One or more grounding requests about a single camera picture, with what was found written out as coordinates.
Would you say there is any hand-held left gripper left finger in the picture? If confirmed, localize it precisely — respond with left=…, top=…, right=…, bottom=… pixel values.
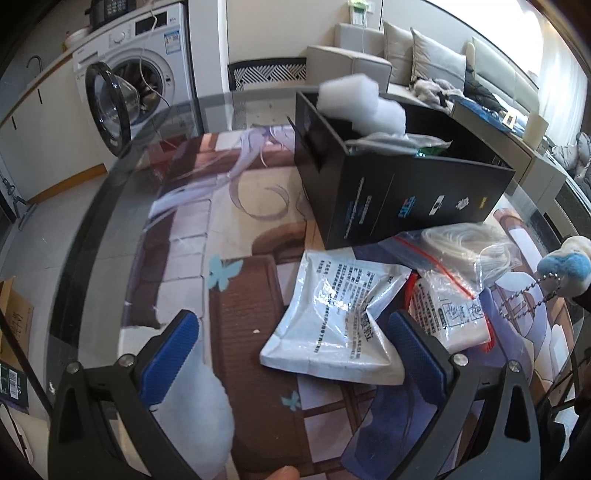
left=47, top=309, right=200, bottom=480

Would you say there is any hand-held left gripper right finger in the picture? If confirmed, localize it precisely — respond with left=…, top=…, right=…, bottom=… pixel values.
left=388, top=309, right=542, bottom=480

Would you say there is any small blue white plush toy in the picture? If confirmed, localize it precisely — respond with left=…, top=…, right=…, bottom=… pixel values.
left=501, top=235, right=591, bottom=324

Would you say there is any clear bag with white cloth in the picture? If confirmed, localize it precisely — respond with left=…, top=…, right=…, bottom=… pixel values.
left=409, top=272, right=493, bottom=354

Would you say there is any white printed plastic packet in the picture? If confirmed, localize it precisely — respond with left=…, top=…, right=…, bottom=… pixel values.
left=259, top=249, right=419, bottom=387

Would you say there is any zip bag with clear tubing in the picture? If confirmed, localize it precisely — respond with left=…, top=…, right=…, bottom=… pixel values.
left=394, top=224, right=525, bottom=297

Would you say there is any black cardboard box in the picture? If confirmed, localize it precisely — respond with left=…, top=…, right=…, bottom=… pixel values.
left=287, top=90, right=516, bottom=250

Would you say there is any grey bag with green label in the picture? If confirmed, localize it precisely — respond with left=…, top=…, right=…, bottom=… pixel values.
left=344, top=131, right=453, bottom=160

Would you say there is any white foam wrap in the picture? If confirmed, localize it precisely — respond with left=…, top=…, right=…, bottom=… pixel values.
left=318, top=74, right=408, bottom=137

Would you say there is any beige side cabinet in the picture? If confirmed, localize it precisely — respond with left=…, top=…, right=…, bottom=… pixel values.
left=450, top=97, right=570, bottom=214

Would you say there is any grey down jacket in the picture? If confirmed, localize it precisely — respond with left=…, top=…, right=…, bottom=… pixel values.
left=556, top=131, right=591, bottom=195

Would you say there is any dark green box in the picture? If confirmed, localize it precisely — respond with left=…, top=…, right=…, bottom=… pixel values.
left=0, top=362, right=31, bottom=410

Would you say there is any brown cardboard box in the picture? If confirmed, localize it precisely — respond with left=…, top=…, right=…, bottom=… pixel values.
left=0, top=276, right=36, bottom=371

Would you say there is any black jacket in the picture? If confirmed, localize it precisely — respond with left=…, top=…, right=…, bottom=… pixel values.
left=462, top=65, right=507, bottom=112

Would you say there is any white kitchen cabinet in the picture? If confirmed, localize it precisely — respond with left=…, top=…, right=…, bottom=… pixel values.
left=0, top=48, right=109, bottom=204

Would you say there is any grey fluffy cloth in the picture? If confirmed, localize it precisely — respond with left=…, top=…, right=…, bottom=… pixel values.
left=410, top=78, right=465, bottom=110

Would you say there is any grey pillow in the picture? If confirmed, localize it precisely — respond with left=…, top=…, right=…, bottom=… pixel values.
left=410, top=28, right=467, bottom=91
left=382, top=21, right=414, bottom=86

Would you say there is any chair with patterned back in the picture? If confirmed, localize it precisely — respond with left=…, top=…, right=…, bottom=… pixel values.
left=228, top=58, right=308, bottom=93

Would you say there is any beige sofa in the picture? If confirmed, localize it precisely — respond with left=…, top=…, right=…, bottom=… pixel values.
left=307, top=22, right=541, bottom=126

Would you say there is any white washing machine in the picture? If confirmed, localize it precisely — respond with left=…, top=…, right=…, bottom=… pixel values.
left=71, top=2, right=199, bottom=155

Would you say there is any white bowl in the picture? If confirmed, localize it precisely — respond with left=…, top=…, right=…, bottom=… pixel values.
left=64, top=25, right=92, bottom=48

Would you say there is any black pressure cooker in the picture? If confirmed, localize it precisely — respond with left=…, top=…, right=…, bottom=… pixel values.
left=89, top=0, right=137, bottom=31

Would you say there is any thin white cord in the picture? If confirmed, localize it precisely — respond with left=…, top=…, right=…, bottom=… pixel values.
left=136, top=11, right=182, bottom=149

